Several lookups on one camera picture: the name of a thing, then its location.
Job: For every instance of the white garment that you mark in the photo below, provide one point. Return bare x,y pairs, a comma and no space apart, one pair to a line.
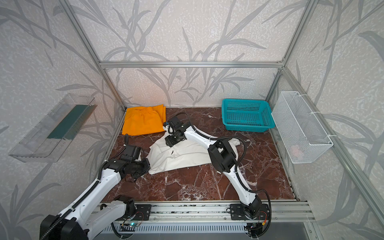
184,154

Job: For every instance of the orange drawstring shorts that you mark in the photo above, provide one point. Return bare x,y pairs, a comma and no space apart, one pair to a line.
144,120

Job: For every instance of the white wire mesh basket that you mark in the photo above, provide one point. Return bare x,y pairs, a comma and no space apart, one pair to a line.
298,124

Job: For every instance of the clear acrylic wall shelf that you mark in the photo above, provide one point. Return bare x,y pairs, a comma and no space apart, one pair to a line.
50,138

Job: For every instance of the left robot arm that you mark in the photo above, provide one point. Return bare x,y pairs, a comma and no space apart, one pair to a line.
78,222

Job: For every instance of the teal plastic basket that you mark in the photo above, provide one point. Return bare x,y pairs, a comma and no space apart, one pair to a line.
247,115

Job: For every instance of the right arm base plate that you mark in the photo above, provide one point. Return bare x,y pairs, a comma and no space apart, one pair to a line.
237,212

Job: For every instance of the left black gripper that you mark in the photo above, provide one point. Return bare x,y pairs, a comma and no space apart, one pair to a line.
143,165

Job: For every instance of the pink object in wire basket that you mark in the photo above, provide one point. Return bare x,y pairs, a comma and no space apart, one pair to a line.
297,152

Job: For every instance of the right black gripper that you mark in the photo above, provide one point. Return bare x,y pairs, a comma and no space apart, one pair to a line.
174,140

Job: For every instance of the small circuit board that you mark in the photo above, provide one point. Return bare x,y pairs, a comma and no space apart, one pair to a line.
129,225

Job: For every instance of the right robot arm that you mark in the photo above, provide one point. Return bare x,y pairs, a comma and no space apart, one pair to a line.
222,156

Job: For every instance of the aluminium mounting rail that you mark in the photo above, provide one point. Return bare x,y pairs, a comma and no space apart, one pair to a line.
186,212

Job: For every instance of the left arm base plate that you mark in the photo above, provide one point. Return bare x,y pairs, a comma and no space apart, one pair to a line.
142,212

